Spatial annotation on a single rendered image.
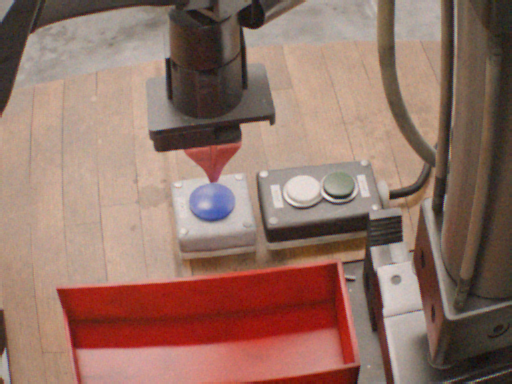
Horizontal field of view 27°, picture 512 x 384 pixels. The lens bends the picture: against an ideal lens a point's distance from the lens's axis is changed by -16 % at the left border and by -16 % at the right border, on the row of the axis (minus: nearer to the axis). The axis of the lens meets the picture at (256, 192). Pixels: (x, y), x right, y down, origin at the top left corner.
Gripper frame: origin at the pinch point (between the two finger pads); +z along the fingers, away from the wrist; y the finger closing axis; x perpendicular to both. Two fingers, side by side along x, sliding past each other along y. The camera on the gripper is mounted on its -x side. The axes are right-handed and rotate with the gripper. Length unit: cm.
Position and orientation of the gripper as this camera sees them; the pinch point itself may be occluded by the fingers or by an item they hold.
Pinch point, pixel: (212, 170)
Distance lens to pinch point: 107.9
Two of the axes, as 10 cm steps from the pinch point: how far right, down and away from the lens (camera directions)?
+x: 1.3, 7.4, -6.6
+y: -9.9, 1.2, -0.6
